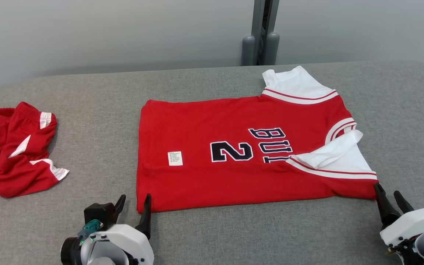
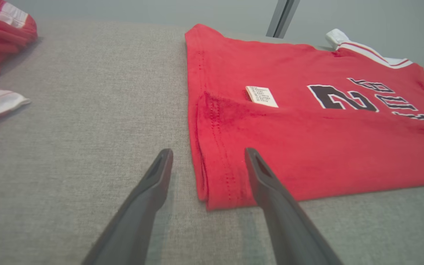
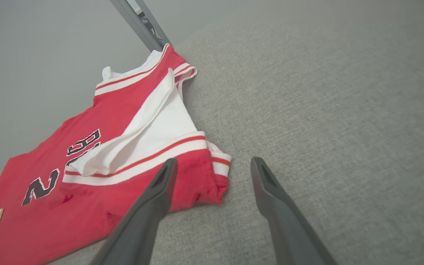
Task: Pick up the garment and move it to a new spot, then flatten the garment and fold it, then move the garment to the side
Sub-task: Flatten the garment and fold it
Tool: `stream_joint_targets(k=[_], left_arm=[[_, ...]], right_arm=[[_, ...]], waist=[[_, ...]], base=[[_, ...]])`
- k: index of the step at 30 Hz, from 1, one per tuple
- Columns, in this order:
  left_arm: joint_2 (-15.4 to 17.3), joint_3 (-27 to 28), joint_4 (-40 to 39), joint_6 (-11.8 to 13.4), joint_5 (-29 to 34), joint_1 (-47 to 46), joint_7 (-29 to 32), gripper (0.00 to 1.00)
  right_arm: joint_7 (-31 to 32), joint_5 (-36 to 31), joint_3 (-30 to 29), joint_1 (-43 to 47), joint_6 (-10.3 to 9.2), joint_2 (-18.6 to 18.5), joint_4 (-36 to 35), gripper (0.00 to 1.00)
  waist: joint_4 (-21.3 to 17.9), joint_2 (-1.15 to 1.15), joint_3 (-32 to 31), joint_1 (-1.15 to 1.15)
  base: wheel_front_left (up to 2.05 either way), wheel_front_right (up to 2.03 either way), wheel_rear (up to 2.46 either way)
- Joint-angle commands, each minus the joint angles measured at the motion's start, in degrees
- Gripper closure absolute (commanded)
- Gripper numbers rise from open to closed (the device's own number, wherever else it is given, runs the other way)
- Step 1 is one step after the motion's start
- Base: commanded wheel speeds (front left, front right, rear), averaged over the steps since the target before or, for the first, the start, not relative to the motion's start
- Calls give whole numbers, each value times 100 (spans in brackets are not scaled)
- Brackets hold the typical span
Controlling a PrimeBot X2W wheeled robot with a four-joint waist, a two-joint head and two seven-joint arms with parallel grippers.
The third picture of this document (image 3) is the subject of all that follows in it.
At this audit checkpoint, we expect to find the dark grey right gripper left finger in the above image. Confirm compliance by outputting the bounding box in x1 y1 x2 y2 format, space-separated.
91 158 179 265

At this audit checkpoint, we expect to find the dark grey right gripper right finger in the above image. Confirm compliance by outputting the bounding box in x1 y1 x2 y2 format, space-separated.
251 157 338 265

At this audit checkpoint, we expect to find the red white basketball jersey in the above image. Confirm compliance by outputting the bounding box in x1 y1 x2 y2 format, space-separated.
0 43 232 265

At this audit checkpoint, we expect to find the grey metal partition post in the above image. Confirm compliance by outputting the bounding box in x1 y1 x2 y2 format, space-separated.
109 0 172 52

